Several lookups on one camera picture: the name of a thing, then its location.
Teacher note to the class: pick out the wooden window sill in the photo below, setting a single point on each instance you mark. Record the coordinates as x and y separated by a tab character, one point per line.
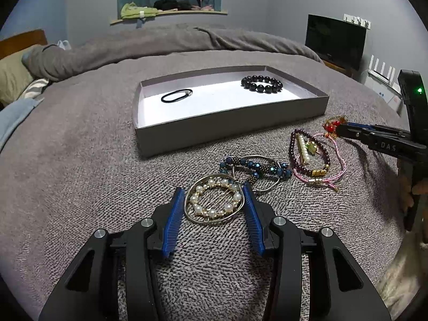
169	13

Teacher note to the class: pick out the grey cardboard tray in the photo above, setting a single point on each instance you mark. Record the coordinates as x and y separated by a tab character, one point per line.
189	108

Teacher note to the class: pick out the grey duvet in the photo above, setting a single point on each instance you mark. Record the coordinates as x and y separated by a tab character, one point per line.
56	64

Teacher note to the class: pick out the olive green pillow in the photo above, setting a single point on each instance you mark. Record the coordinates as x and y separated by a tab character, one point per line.
14	76

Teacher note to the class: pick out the light blue blanket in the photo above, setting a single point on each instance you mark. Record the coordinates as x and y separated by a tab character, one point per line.
13	115

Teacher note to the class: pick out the wooden headboard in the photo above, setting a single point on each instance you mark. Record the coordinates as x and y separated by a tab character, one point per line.
22	41

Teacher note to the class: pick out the white wifi router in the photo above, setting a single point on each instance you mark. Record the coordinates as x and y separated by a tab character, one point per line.
386	75

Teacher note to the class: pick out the grey bed cover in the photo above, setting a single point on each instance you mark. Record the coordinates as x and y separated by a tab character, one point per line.
73	166

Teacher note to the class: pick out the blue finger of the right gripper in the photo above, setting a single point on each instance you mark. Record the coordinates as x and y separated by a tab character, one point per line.
358	126
344	132

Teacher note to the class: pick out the green folded cloth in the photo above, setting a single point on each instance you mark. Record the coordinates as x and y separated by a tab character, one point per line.
132	11

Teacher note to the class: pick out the black television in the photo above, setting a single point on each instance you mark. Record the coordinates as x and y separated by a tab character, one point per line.
336	41

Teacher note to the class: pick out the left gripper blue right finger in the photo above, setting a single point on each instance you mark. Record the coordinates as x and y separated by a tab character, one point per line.
339	288

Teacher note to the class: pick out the white wall hook rack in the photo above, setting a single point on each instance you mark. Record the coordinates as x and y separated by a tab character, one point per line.
357	21

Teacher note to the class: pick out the white box under router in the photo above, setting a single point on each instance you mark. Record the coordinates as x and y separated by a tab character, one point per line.
385	92

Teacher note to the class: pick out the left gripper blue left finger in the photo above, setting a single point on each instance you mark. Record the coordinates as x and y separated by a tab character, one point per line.
87	289

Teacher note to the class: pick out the white pearl hair clip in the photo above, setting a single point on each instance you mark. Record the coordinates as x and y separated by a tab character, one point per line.
306	149

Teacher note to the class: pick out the wooden tv stand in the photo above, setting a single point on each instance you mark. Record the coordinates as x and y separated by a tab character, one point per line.
345	71

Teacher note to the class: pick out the striped pillow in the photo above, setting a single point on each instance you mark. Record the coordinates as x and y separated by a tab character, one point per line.
34	89

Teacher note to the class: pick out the black cloth on sill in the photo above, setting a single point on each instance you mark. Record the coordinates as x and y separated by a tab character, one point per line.
165	5

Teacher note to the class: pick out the red bead gold chain jewelry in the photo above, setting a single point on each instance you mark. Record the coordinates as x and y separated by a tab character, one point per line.
331	124

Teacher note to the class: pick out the person's right hand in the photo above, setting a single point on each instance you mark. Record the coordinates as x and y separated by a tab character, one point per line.
406	189

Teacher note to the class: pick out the pink item on sill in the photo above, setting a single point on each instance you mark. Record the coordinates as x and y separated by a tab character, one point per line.
206	8

